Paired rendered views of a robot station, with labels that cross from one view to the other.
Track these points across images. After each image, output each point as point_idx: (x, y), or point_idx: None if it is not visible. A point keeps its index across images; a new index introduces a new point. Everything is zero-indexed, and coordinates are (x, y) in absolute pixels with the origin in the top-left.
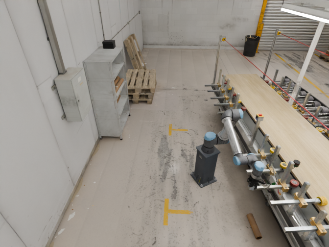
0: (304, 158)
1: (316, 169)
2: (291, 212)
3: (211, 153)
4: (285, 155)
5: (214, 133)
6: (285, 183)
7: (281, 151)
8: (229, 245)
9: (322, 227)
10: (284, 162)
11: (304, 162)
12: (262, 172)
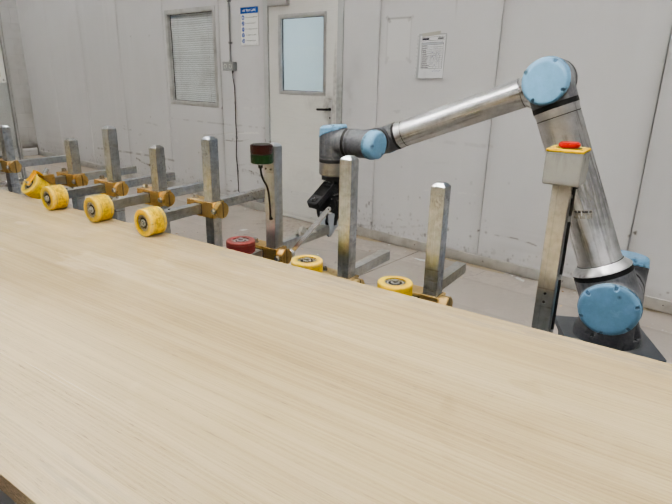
0: (255, 310)
1: (184, 293)
2: None
3: (573, 327)
4: (334, 287)
5: (630, 258)
6: (265, 247)
7: (362, 291)
8: None
9: (147, 188)
10: (310, 263)
11: (244, 295)
12: (319, 147)
